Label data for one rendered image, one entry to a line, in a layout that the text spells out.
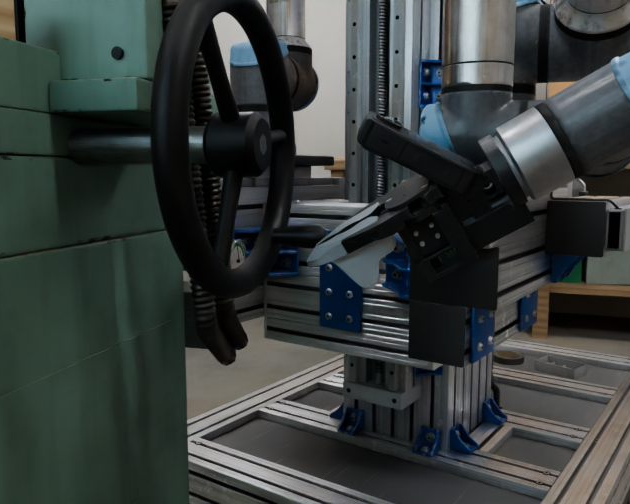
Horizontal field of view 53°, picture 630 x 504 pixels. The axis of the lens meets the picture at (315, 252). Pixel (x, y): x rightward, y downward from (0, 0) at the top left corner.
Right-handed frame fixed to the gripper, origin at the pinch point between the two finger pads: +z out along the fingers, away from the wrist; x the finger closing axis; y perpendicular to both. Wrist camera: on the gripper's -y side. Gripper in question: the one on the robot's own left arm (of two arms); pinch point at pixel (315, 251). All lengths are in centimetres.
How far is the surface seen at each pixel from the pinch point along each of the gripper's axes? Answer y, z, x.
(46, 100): -26.0, 13.3, -1.2
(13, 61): -29.6, 11.9, -4.3
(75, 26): -30.4, 8.1, 2.3
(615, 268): 142, -48, 235
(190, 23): -22.7, -4.8, -9.4
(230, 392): 64, 96, 130
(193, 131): -16.2, 3.1, -0.9
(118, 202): -14.5, 18.3, 7.1
